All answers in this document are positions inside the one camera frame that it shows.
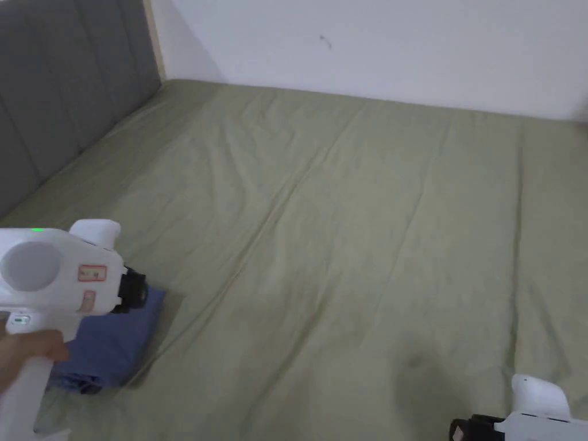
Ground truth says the bed with pale green sheet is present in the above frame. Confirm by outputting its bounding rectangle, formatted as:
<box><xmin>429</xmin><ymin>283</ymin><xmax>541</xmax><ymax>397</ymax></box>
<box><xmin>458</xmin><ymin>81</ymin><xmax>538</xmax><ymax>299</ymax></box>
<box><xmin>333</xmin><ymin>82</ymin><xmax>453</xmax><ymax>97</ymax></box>
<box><xmin>0</xmin><ymin>78</ymin><xmax>588</xmax><ymax>441</ymax></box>

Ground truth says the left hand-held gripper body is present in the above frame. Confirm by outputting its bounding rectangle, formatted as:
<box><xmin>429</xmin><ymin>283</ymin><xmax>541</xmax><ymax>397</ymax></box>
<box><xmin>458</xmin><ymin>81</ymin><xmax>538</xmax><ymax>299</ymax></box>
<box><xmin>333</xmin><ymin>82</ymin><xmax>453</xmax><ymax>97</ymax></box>
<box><xmin>0</xmin><ymin>219</ymin><xmax>150</xmax><ymax>441</ymax></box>

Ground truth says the dark blue shirt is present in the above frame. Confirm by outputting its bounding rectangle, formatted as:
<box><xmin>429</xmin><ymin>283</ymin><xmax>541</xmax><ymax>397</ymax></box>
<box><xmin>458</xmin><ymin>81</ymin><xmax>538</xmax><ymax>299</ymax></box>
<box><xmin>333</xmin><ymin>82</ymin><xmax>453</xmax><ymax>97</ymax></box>
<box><xmin>49</xmin><ymin>285</ymin><xmax>167</xmax><ymax>395</ymax></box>

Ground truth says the person's left hand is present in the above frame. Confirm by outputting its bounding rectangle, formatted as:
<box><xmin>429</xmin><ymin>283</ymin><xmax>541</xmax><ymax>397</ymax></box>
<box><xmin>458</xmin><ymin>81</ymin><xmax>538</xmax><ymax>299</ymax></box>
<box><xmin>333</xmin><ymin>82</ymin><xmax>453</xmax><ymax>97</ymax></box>
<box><xmin>0</xmin><ymin>329</ymin><xmax>71</xmax><ymax>397</ymax></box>

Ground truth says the grey padded headboard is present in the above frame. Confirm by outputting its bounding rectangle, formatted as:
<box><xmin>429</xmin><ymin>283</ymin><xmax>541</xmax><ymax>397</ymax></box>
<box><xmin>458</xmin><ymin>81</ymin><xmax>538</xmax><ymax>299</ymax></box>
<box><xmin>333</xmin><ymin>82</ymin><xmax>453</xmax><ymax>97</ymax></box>
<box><xmin>0</xmin><ymin>0</ymin><xmax>163</xmax><ymax>216</ymax></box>

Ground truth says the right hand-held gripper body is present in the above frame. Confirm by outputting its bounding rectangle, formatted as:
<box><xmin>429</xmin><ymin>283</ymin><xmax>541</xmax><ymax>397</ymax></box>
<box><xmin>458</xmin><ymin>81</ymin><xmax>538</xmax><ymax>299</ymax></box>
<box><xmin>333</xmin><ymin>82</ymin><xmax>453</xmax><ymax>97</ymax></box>
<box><xmin>449</xmin><ymin>373</ymin><xmax>588</xmax><ymax>441</ymax></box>

